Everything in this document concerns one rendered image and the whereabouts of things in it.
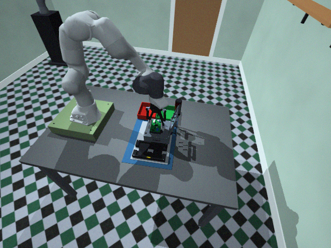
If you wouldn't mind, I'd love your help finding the red bin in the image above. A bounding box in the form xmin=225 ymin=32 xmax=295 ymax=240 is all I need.
xmin=137 ymin=102 xmax=157 ymax=120

